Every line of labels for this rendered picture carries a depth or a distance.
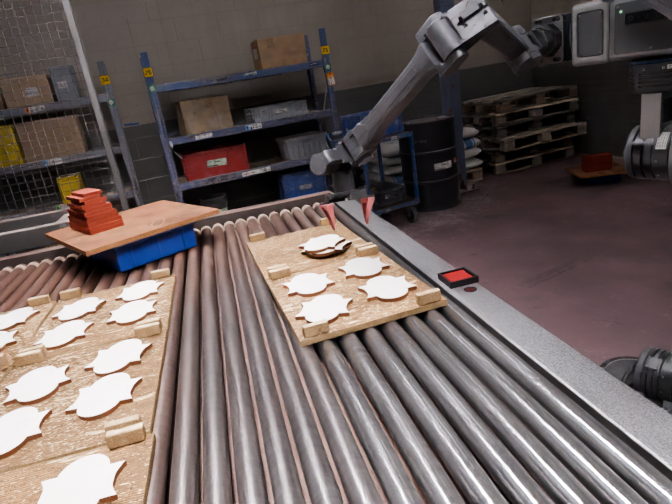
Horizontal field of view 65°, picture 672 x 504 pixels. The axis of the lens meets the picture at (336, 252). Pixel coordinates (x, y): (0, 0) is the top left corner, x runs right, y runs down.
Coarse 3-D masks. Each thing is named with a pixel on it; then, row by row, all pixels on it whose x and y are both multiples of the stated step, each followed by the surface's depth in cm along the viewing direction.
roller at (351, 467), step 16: (256, 224) 217; (304, 352) 109; (304, 368) 105; (320, 368) 103; (320, 384) 97; (320, 400) 93; (336, 400) 93; (320, 416) 90; (336, 416) 87; (336, 432) 83; (336, 448) 81; (352, 448) 80; (336, 464) 79; (352, 464) 76; (352, 480) 73; (368, 480) 73; (352, 496) 71; (368, 496) 70
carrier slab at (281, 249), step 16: (336, 224) 192; (272, 240) 185; (288, 240) 182; (304, 240) 179; (352, 240) 171; (256, 256) 170; (272, 256) 168; (288, 256) 165; (304, 256) 163; (336, 256) 158; (352, 256) 156
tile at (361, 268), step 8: (352, 264) 147; (360, 264) 146; (368, 264) 145; (376, 264) 144; (384, 264) 143; (344, 272) 144; (352, 272) 141; (360, 272) 140; (368, 272) 139; (376, 272) 138
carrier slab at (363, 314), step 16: (368, 256) 154; (384, 256) 152; (304, 272) 150; (320, 272) 148; (336, 272) 146; (384, 272) 140; (400, 272) 138; (272, 288) 142; (336, 288) 135; (352, 288) 133; (288, 304) 130; (352, 304) 124; (368, 304) 123; (384, 304) 122; (400, 304) 120; (416, 304) 119; (432, 304) 118; (288, 320) 122; (304, 320) 120; (336, 320) 117; (352, 320) 116; (368, 320) 115; (384, 320) 116; (320, 336) 112; (336, 336) 113
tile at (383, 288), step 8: (368, 280) 134; (376, 280) 133; (384, 280) 132; (392, 280) 131; (400, 280) 131; (360, 288) 130; (368, 288) 129; (376, 288) 128; (384, 288) 127; (392, 288) 127; (400, 288) 126; (408, 288) 126; (416, 288) 127; (368, 296) 124; (376, 296) 124; (384, 296) 123; (392, 296) 122; (400, 296) 122
